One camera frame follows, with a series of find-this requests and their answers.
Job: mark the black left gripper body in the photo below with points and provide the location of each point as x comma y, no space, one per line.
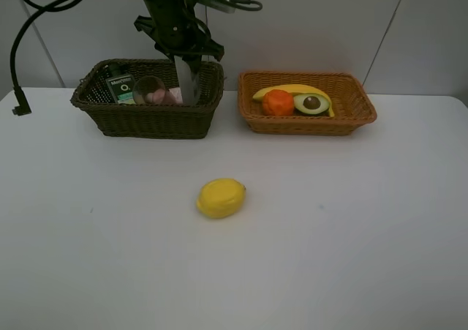
190,40

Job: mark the white bottle blue cap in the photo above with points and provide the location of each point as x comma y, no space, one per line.
187,69

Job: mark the pink bottle white cap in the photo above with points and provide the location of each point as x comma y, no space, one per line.
164,97

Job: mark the translucent pink plastic cup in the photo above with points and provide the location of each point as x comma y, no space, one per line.
150,90

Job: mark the dark green pump bottle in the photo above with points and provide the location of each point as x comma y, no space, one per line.
120,85

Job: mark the orange tangerine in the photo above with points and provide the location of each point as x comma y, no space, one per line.
278,103

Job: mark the yellow banana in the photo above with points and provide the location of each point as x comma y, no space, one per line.
294,89

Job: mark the halved avocado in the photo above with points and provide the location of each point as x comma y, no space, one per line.
311,104

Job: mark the yellow lemon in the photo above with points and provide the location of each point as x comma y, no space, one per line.
221,198

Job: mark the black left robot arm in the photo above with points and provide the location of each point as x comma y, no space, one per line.
169,12

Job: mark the dark brown wicker basket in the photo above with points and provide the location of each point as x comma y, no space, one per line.
94,97

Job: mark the orange wicker basket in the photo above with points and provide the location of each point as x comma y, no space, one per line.
350,106

